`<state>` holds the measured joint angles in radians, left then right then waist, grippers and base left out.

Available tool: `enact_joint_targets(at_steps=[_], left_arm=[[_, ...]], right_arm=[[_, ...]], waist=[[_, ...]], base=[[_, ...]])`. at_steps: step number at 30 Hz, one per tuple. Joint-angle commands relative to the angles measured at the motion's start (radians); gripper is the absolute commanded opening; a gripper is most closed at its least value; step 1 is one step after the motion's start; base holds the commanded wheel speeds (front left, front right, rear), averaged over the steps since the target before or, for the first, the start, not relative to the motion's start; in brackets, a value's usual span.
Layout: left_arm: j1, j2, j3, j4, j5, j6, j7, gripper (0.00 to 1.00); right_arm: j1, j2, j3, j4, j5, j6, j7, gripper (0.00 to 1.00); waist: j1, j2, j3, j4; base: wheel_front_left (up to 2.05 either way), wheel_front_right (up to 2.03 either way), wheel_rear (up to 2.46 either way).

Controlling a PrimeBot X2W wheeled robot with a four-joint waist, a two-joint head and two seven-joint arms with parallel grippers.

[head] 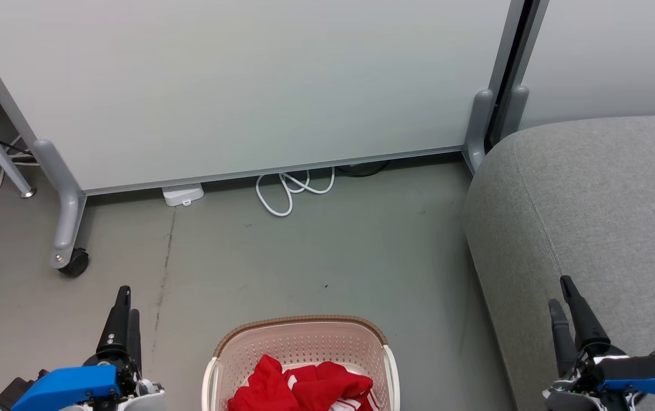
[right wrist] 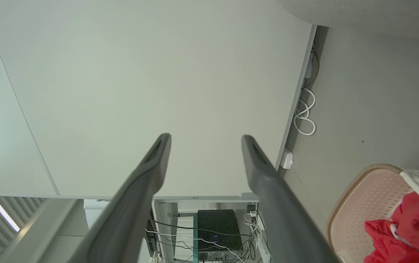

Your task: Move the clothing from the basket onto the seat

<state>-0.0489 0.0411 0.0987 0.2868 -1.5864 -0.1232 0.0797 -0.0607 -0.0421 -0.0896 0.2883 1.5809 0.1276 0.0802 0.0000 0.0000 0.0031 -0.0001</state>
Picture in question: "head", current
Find black caster wheel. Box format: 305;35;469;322
58;247;90;279

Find looped white cable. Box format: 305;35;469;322
255;167;336;217

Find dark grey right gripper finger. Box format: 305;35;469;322
560;276;611;354
549;299;577;377

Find grey partition leg with caster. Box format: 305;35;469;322
31;139;89;270

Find white power adapter box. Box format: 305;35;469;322
162;183;204;207

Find narrow white partition board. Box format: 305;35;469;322
519;0;655;131

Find black floor cable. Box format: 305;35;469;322
336;161;391;178

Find grey fabric sofa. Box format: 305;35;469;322
463;113;655;411

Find large white partition board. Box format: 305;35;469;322
0;0;525;196

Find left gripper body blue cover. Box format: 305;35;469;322
12;353;166;411

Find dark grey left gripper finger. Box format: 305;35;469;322
127;309;143;372
97;285;132;358

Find white plastic laundry basket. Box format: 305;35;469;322
202;315;401;411

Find red garment with white stripes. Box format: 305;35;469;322
284;361;380;411

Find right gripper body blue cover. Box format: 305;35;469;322
543;345;655;411

